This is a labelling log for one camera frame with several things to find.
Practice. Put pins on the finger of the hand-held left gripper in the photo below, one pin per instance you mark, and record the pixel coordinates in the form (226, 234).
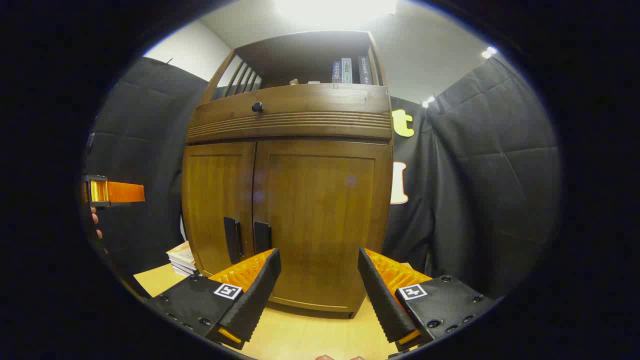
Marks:
(122, 192)

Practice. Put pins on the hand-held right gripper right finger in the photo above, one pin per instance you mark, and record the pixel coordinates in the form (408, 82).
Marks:
(380, 295)

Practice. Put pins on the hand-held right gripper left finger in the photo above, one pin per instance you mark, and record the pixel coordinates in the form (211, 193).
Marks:
(260, 290)

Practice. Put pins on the wooden shoe cabinet door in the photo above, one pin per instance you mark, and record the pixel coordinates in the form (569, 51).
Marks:
(215, 195)
(325, 210)

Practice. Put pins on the wooden double-door shoe cabinet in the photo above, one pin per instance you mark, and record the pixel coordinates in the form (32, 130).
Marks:
(300, 55)

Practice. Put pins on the wooden cabinet drawer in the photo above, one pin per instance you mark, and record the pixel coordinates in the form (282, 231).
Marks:
(310, 102)

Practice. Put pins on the white book dark spine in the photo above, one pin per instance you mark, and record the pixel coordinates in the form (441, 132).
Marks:
(184, 269)

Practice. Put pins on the white orange cover book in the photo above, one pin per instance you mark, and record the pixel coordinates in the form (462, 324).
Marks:
(181, 253)

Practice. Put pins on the black drawer knob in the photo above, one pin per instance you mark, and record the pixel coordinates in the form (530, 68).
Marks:
(257, 107)

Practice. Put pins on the grey book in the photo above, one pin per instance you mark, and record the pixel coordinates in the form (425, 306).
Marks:
(347, 71)

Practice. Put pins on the dark blue book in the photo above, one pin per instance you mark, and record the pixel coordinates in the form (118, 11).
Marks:
(336, 72)

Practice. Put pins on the ceiling light panel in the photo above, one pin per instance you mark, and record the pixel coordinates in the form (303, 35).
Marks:
(335, 10)

